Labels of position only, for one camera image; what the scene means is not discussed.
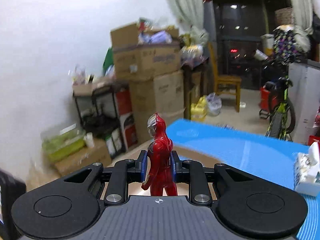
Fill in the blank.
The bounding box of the large wrapped cardboard box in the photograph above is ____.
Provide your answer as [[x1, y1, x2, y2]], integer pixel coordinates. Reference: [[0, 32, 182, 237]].
[[129, 70, 185, 144]]

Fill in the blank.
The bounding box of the green black bicycle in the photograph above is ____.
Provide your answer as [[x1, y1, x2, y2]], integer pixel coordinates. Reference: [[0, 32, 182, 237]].
[[266, 76, 296, 141]]

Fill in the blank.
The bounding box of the green lidded plastic container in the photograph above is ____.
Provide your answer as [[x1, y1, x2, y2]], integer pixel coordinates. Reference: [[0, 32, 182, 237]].
[[41, 124, 85, 163]]

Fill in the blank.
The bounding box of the upper cardboard box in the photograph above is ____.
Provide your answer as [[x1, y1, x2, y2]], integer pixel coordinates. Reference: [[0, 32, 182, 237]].
[[113, 43, 181, 80]]

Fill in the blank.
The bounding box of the black shelf cart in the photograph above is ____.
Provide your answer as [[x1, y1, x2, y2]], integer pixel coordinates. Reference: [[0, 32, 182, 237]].
[[73, 80, 126, 159]]

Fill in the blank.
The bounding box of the plastic bag on floor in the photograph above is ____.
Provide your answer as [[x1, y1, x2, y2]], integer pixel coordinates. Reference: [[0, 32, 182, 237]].
[[206, 93, 222, 116]]

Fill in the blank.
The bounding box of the brown cardboard box with text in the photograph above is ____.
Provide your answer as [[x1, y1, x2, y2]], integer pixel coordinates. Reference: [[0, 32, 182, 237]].
[[54, 139, 112, 176]]

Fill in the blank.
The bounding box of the red white appliance box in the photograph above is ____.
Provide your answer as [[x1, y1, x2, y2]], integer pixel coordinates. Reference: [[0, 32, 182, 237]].
[[116, 88, 138, 150]]

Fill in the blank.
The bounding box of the wooden chair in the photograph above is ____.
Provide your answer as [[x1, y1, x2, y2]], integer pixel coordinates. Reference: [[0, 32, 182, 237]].
[[207, 42, 242, 113]]

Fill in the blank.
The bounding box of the blue measuring table mat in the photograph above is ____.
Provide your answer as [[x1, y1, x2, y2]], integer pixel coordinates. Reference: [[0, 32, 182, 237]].
[[158, 119, 319, 239]]

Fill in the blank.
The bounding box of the open box on cart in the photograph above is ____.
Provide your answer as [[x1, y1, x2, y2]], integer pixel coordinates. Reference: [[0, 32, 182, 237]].
[[72, 76, 116, 96]]

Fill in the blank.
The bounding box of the white tissue box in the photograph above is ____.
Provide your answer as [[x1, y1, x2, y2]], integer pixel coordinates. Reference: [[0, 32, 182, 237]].
[[293, 142, 320, 197]]

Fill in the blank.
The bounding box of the red ultraman figure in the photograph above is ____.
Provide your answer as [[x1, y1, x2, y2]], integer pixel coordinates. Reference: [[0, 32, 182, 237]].
[[141, 113, 177, 197]]

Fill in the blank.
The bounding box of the white curtain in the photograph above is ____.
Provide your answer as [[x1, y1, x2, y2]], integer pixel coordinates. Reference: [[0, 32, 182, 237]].
[[167, 0, 204, 30]]

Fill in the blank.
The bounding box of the patterned purple bag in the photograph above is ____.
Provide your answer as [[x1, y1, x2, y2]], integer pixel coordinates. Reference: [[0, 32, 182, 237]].
[[273, 24, 311, 63]]

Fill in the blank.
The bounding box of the white appliance cabinet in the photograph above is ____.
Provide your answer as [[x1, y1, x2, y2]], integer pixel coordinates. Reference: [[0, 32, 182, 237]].
[[289, 60, 320, 145]]

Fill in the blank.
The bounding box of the yellow jug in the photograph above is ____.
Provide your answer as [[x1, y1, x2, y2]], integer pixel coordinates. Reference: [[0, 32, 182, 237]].
[[190, 96, 207, 122]]

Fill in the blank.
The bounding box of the red bucket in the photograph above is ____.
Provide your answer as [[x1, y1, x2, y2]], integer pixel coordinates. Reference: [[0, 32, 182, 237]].
[[259, 81, 279, 120]]

